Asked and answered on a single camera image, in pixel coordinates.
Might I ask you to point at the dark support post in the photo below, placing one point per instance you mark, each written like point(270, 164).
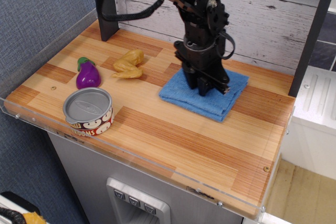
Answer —
point(313, 34)
point(108, 28)

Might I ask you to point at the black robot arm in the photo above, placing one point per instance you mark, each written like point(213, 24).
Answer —
point(205, 22)

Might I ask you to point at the purple toy eggplant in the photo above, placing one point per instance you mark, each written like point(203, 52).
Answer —
point(88, 74)

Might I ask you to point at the dark right support post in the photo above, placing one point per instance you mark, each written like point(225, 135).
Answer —
point(313, 34)

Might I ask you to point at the grey cabinet with dispenser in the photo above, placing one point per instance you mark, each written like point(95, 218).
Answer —
point(113, 191)

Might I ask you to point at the dark left support post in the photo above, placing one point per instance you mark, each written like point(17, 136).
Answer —
point(108, 28)

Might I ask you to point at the mushroom tin can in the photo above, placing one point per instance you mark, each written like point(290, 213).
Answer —
point(89, 111)

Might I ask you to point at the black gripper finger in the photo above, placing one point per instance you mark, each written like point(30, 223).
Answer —
point(191, 75)
point(205, 84)

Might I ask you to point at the black yellow object corner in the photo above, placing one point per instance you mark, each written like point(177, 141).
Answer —
point(15, 209)

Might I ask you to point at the blue cloth napkin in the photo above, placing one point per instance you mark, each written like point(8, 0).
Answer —
point(213, 105)

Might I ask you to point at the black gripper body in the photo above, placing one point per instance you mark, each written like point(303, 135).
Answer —
point(203, 59)

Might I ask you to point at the yellow toy chicken wing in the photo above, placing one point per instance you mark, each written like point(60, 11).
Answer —
point(126, 66)

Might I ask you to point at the white toy sink counter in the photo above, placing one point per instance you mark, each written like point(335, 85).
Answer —
point(309, 141)

